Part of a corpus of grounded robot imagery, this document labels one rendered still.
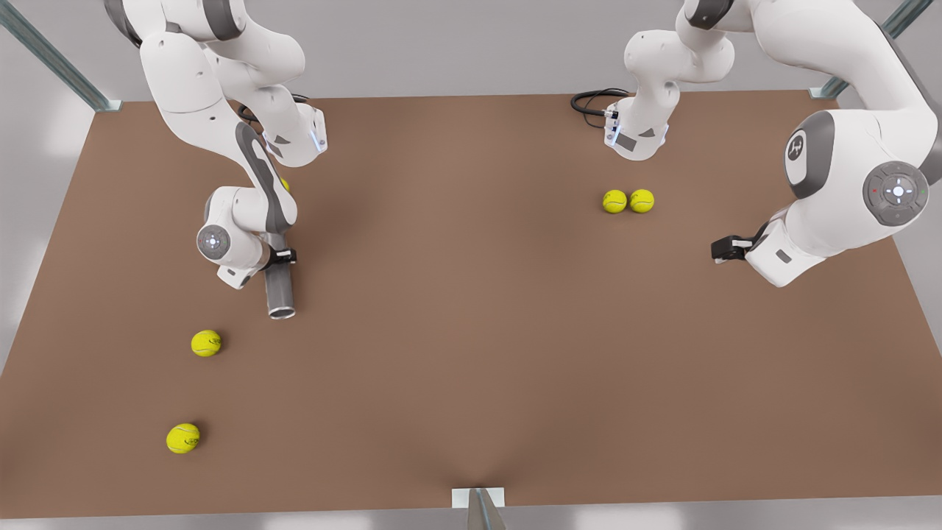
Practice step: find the grey tennis ball tube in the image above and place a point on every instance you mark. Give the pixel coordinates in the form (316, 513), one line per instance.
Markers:
(280, 291)

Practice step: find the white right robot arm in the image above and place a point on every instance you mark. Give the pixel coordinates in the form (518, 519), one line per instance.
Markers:
(184, 73)

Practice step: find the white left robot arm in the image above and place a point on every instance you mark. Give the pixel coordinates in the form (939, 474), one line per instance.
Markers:
(831, 51)

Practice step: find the silver frame post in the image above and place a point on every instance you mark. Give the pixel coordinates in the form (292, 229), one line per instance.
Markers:
(51, 55)
(872, 48)
(482, 508)

